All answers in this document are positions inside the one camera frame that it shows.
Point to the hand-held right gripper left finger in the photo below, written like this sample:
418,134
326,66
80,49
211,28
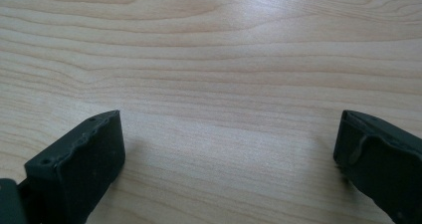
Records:
83,171

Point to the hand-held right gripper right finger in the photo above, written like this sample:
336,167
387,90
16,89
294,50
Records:
384,164

